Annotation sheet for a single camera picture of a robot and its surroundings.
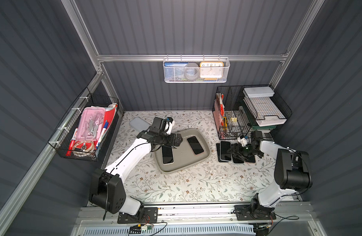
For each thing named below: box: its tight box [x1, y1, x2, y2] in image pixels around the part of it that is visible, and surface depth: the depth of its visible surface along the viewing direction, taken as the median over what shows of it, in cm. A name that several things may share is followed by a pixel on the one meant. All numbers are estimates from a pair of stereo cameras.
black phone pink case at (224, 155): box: [219, 141, 232, 162], surface depth 98 cm
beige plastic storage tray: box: [153, 128, 212, 174], surface depth 96 cm
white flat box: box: [242, 86, 275, 98], surface depth 104 cm
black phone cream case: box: [161, 145, 175, 166], surface depth 96 cm
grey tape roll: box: [184, 62, 200, 81], surface depth 89 cm
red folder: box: [103, 104, 119, 130], surface depth 78 cm
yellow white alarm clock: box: [199, 61, 225, 79], surface depth 90 cm
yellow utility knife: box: [223, 116, 229, 131], surface depth 114 cm
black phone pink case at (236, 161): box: [231, 153, 245, 164], surface depth 93 cm
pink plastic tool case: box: [75, 106, 106, 142], surface depth 73 cm
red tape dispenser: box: [74, 140, 95, 152], surface depth 68 cm
